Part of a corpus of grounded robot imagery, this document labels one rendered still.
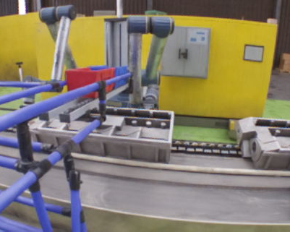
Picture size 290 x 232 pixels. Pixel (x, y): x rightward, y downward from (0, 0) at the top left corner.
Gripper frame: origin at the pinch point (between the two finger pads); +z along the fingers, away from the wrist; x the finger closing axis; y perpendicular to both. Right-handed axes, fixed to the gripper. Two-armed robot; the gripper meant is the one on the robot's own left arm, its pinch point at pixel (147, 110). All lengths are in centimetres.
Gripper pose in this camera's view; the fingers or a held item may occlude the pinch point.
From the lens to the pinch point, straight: 157.6
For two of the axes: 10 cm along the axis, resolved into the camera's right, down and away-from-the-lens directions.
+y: -0.1, -8.6, -5.0
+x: 9.9, 0.7, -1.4
